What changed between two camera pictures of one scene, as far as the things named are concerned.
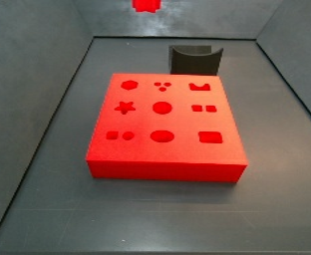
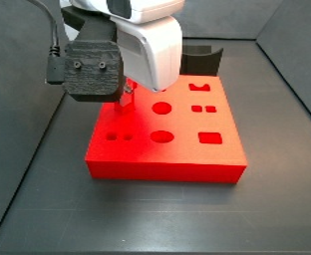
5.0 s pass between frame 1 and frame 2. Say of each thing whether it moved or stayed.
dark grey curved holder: stayed
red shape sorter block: stayed
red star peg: moved
